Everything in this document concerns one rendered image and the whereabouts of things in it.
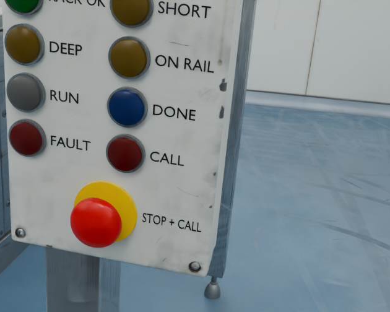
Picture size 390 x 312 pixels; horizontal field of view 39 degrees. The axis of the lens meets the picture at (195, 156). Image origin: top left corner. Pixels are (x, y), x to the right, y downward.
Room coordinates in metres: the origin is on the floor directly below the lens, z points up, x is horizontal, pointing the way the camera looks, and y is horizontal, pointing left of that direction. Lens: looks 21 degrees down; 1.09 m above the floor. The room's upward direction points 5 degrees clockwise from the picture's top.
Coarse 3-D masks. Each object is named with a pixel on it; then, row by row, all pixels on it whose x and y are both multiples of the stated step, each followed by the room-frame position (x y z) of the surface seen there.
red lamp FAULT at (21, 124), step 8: (16, 128) 0.39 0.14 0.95; (24, 128) 0.39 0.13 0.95; (32, 128) 0.39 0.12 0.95; (16, 136) 0.39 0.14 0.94; (24, 136) 0.39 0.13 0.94; (32, 136) 0.39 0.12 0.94; (40, 136) 0.39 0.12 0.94; (16, 144) 0.39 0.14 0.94; (24, 144) 0.39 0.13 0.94; (32, 144) 0.39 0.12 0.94; (40, 144) 0.39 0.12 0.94; (24, 152) 0.39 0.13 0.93; (32, 152) 0.39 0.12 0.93
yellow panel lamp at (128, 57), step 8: (120, 40) 0.38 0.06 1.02; (128, 40) 0.38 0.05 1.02; (112, 48) 0.38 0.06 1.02; (120, 48) 0.38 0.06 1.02; (128, 48) 0.38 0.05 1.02; (136, 48) 0.38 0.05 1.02; (112, 56) 0.38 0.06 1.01; (120, 56) 0.38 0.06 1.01; (128, 56) 0.38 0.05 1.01; (136, 56) 0.38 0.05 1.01; (144, 56) 0.38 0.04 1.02; (112, 64) 0.38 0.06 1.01; (120, 64) 0.38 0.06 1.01; (128, 64) 0.38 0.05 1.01; (136, 64) 0.38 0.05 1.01; (144, 64) 0.38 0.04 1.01; (120, 72) 0.38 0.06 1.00; (128, 72) 0.38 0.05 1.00; (136, 72) 0.38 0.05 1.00
